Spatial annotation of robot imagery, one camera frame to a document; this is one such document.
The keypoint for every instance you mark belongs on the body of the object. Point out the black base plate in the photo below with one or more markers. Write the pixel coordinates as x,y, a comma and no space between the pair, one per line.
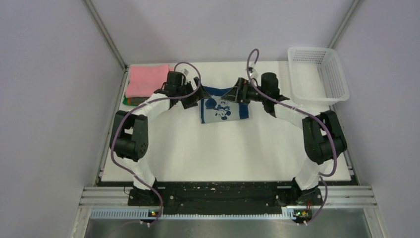
225,198

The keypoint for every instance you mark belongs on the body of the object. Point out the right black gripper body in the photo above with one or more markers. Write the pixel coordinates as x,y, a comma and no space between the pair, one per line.
253,95

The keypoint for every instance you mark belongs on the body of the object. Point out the grey folded t shirt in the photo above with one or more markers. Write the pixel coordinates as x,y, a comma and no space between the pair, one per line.
137,100

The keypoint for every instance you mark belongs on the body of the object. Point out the white plastic basket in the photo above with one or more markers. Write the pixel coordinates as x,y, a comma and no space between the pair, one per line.
316,76

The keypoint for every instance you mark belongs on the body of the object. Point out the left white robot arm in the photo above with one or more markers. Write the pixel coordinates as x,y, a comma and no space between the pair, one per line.
130,133

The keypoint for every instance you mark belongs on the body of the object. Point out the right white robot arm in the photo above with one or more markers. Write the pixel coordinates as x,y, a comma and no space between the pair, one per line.
323,138

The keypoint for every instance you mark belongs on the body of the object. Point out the white slotted cable duct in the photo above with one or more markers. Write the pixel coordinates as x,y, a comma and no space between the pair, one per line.
149,214

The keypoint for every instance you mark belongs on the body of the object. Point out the navy blue t shirt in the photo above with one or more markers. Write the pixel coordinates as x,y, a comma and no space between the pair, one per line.
215,109

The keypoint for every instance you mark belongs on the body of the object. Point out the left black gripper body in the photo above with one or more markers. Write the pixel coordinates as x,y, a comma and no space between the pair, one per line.
185,89

